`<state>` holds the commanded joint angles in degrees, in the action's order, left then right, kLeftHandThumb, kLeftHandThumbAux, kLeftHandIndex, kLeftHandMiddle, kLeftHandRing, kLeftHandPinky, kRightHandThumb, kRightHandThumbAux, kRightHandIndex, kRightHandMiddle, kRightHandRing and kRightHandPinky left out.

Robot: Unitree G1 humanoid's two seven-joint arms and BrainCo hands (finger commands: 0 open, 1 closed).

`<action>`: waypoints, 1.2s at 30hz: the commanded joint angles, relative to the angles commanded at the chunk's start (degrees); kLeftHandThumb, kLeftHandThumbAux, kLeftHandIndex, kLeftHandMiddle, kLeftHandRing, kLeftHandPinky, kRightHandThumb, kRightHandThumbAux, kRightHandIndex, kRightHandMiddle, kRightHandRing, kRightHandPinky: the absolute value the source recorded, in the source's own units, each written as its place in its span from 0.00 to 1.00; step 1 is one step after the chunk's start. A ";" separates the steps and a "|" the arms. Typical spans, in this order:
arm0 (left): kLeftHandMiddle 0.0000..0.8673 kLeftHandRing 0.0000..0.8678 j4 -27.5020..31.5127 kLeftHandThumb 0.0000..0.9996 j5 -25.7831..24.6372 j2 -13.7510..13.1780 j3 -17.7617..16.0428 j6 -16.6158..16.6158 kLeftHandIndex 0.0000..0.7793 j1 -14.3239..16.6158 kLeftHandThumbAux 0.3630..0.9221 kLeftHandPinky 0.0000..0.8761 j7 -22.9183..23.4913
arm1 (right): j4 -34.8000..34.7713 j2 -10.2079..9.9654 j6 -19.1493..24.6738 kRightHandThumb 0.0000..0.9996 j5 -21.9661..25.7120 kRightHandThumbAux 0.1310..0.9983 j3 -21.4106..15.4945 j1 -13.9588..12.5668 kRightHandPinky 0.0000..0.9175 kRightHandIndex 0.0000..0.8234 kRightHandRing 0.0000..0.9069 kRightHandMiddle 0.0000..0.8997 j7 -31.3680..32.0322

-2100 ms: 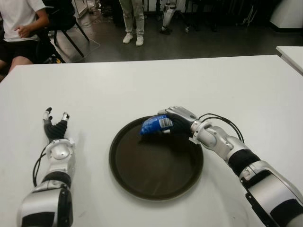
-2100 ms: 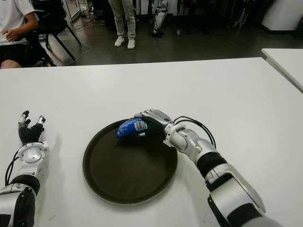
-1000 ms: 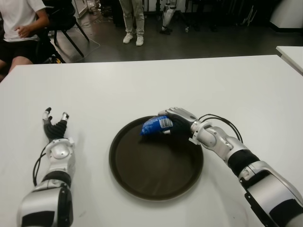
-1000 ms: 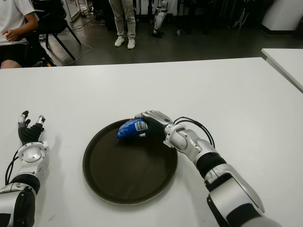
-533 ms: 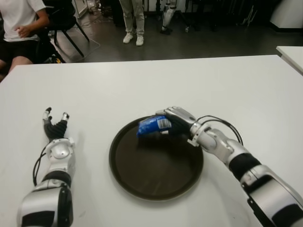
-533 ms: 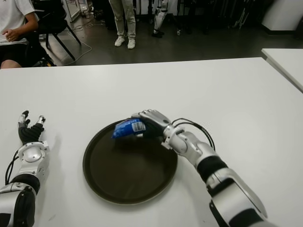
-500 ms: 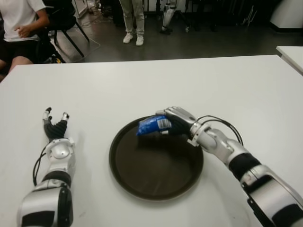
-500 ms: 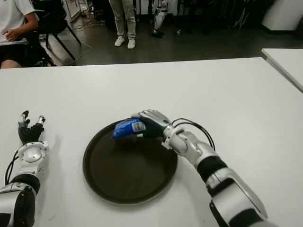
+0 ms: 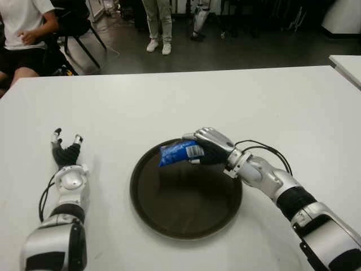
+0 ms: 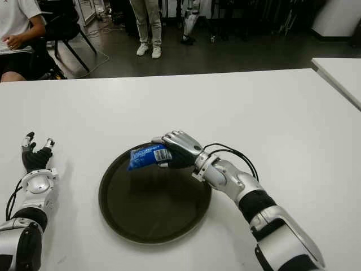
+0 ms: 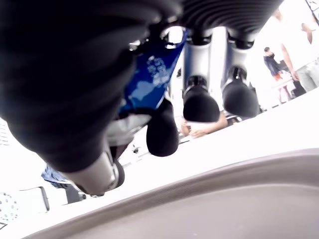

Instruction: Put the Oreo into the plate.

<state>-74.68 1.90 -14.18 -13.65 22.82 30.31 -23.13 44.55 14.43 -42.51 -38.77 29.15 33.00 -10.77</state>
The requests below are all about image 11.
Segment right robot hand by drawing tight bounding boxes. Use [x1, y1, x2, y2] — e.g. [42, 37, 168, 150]
[0, 0, 285, 196]

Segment standing person beige trousers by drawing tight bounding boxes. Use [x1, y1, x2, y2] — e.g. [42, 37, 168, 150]
[273, 7, 319, 93]

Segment blue Oreo packet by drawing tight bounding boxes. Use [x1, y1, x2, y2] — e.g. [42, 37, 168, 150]
[117, 26, 191, 120]

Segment round dark brown tray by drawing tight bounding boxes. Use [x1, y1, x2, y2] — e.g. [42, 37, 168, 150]
[22, 148, 319, 239]

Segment person in dark top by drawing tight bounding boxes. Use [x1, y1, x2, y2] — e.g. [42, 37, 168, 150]
[263, 46, 284, 82]

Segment seated person white shirt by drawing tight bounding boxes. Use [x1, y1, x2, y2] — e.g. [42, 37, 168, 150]
[180, 113, 229, 139]

